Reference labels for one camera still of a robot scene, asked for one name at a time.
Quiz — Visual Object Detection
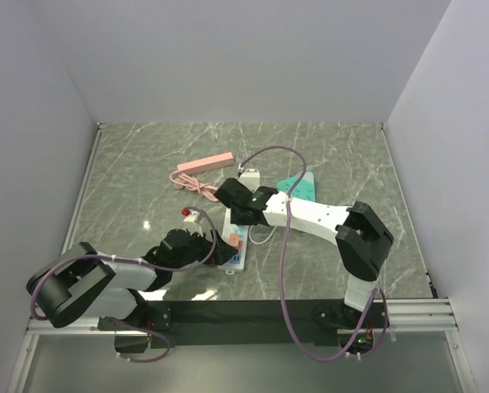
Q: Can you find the purple cable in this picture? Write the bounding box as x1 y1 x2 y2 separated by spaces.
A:
239 146 391 364
29 205 219 321

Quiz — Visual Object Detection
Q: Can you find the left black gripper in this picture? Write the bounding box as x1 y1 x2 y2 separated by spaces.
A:
170 226 238 271

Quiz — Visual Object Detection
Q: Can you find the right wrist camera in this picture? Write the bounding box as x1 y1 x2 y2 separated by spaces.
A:
238 164 260 192

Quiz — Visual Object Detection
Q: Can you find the white power strip cable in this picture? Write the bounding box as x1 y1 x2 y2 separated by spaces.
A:
247 224 278 246

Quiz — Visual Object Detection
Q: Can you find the white multicolour power strip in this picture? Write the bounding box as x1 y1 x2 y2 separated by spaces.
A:
219 209 250 275

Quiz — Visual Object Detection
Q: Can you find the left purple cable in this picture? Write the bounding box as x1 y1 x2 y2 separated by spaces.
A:
29 205 219 321

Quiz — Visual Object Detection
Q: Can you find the pink power strip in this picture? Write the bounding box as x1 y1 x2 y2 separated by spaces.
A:
177 152 235 175

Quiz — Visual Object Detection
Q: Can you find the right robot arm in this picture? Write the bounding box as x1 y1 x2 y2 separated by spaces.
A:
215 178 394 327

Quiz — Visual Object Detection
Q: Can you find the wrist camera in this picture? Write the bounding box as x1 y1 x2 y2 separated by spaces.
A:
238 164 260 192
181 207 203 235

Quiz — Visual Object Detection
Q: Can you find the black base bar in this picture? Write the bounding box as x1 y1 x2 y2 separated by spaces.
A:
148 300 346 346

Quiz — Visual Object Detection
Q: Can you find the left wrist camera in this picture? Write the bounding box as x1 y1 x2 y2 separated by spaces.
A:
181 207 203 235

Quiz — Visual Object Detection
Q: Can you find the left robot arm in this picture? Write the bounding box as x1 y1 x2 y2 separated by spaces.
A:
26 229 238 329

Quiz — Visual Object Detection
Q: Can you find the pink coiled cable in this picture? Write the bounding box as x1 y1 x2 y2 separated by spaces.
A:
169 170 225 203

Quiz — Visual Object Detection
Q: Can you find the teal triangular socket adapter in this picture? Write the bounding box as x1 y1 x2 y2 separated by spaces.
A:
276 171 316 202

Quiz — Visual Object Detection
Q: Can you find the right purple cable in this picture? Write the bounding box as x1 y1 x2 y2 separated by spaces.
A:
239 146 391 364

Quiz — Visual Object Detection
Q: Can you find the pink charger plug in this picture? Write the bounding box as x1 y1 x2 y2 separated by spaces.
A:
228 233 243 251

